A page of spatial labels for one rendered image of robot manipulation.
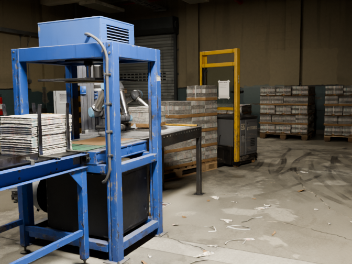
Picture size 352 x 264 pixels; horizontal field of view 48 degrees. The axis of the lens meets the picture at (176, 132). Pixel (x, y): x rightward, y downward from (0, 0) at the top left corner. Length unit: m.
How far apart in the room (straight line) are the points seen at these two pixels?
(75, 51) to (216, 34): 9.62
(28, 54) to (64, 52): 0.36
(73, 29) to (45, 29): 0.27
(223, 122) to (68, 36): 3.95
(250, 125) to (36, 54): 4.25
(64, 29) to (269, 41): 9.17
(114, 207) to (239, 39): 9.70
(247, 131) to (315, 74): 5.30
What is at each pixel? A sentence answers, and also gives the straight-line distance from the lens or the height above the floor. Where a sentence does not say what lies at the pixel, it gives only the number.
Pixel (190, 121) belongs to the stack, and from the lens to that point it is 5.69.
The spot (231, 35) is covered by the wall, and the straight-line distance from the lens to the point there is 12.19.
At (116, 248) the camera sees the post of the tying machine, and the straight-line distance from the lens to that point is 2.96.
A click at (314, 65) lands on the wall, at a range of 11.57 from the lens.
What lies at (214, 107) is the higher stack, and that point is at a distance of 6.09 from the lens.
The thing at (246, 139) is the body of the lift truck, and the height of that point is 0.41.
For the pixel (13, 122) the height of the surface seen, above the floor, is 1.02.
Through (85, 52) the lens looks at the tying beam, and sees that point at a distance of 2.90.
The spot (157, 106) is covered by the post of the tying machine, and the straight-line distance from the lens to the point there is 3.27.
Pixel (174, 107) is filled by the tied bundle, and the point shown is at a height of 0.98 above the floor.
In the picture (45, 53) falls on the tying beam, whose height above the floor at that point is 1.50.
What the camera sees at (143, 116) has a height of 0.94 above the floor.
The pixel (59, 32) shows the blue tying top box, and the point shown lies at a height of 1.66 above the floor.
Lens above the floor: 1.21
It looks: 6 degrees down
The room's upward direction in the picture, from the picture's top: 1 degrees counter-clockwise
